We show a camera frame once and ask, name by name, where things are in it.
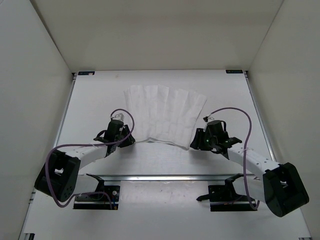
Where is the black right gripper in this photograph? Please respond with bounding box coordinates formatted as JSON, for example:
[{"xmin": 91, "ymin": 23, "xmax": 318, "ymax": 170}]
[{"xmin": 189, "ymin": 128, "xmax": 217, "ymax": 152}]

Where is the white pleated skirt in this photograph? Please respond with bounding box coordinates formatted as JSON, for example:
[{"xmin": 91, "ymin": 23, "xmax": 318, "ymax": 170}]
[{"xmin": 124, "ymin": 85, "xmax": 207, "ymax": 150}]

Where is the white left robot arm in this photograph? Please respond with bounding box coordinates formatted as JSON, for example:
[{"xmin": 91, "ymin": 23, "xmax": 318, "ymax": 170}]
[{"xmin": 34, "ymin": 113, "xmax": 210, "ymax": 208}]

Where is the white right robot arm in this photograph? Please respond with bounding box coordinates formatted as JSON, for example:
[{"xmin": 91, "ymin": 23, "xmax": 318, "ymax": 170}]
[{"xmin": 191, "ymin": 120, "xmax": 310, "ymax": 217}]

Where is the left corner label sticker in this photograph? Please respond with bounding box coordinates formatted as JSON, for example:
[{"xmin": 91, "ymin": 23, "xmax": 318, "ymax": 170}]
[{"xmin": 77, "ymin": 71, "xmax": 95, "ymax": 76}]

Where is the corner label sticker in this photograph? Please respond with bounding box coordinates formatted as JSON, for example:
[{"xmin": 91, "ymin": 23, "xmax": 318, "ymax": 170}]
[
  {"xmin": 77, "ymin": 71, "xmax": 95, "ymax": 76},
  {"xmin": 225, "ymin": 69, "xmax": 243, "ymax": 74}
]

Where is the right corner label sticker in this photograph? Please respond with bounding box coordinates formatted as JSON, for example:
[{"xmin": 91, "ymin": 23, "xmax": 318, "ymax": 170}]
[{"xmin": 225, "ymin": 69, "xmax": 243, "ymax": 74}]

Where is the aluminium rail bar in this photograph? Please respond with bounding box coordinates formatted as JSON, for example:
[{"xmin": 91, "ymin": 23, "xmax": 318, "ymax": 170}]
[{"xmin": 97, "ymin": 174, "xmax": 234, "ymax": 182}]

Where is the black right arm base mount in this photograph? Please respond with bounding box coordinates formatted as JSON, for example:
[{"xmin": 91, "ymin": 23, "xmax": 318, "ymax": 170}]
[{"xmin": 196, "ymin": 173, "xmax": 257, "ymax": 212}]

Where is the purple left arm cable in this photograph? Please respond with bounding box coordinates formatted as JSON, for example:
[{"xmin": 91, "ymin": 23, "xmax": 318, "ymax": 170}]
[{"xmin": 45, "ymin": 108, "xmax": 137, "ymax": 210}]

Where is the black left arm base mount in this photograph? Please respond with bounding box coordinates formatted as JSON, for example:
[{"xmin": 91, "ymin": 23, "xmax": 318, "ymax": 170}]
[{"xmin": 73, "ymin": 174, "xmax": 121, "ymax": 211}]

